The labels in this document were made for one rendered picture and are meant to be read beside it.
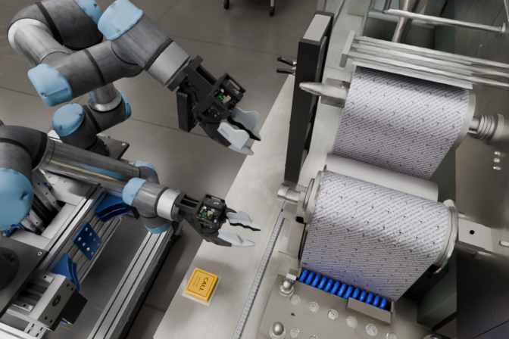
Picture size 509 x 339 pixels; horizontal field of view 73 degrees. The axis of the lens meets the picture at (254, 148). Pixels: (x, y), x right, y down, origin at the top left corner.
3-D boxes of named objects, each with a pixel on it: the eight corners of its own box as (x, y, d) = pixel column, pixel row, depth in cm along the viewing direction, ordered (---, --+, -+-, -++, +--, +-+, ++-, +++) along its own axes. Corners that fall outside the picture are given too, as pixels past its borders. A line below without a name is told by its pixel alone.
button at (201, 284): (196, 270, 98) (195, 266, 96) (219, 278, 97) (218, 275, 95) (185, 293, 94) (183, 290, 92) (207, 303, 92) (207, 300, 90)
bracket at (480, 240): (454, 222, 67) (459, 216, 65) (487, 231, 65) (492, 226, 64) (454, 244, 64) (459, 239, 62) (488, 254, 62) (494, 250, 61)
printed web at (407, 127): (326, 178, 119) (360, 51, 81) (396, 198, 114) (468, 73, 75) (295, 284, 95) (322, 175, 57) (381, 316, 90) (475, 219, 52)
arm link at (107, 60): (84, 58, 71) (84, 38, 61) (133, 39, 76) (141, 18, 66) (104, 91, 72) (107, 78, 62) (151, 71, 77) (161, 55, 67)
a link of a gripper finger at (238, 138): (260, 155, 65) (228, 119, 63) (242, 165, 69) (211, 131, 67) (267, 146, 67) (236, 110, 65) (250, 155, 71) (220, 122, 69)
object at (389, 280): (299, 265, 87) (308, 231, 73) (395, 300, 81) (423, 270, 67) (298, 267, 87) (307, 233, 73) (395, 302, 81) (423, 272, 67)
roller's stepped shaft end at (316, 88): (301, 85, 87) (302, 76, 85) (324, 91, 86) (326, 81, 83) (297, 93, 85) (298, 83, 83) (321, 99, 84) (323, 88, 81)
